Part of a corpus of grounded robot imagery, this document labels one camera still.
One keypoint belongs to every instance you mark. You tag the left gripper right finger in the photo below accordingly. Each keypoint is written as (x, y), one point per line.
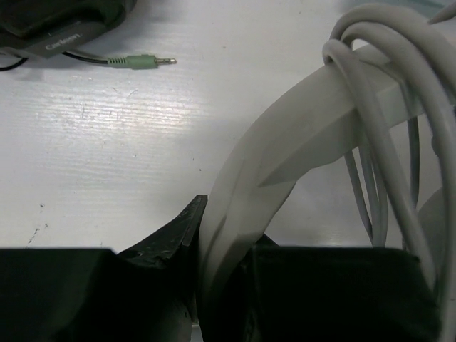
(324, 294)

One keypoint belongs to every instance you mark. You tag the black gaming headset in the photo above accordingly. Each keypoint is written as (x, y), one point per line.
(44, 29)

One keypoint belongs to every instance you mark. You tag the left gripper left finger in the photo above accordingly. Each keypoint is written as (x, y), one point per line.
(144, 293)

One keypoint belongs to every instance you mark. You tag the grey over-ear headphones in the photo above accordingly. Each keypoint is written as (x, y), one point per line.
(313, 124)

